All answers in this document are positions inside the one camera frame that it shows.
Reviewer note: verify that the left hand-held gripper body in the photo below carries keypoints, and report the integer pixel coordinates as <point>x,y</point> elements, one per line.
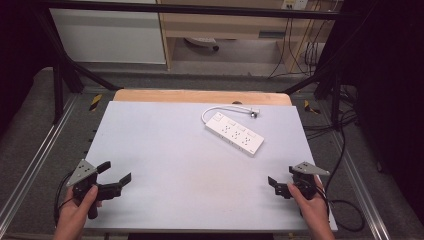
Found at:
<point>82,171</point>

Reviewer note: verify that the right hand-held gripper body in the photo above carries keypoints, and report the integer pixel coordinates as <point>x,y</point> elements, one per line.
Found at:
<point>306,181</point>

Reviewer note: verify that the person's right hand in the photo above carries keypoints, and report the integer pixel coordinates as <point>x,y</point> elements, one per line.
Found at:
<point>315,213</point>

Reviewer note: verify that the person's left hand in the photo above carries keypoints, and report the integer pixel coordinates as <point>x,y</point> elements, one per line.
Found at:
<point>74,215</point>

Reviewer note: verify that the white power strip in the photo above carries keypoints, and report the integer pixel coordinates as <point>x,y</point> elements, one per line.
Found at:
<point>235,135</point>

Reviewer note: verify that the white power plug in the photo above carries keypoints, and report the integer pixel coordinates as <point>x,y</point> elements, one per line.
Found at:
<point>255,112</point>

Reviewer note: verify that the black metal stand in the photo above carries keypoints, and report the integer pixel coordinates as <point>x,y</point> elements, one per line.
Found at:
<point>63,76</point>
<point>333,83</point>

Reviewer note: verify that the wooden table board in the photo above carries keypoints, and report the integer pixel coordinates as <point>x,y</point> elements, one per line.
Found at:
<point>200,96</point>

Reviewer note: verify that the dark curtain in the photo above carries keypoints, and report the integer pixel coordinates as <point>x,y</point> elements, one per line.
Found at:
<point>390,83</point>
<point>20,60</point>

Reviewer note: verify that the white cabinet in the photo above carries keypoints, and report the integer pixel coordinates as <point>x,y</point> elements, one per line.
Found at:
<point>110,36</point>

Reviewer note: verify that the grey chair base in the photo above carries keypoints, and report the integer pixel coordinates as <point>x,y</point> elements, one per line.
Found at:
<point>201,42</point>

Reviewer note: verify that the light wooden desk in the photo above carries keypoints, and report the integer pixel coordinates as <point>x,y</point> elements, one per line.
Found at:
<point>230,25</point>

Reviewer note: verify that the black metal crossbar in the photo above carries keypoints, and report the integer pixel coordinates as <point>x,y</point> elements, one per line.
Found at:
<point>200,10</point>

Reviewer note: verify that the aluminium rail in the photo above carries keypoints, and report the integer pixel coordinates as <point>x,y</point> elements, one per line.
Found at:
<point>360,186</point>
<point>36,156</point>

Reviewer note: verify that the white wall socket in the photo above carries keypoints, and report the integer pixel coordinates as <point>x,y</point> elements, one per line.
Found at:
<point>294,4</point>

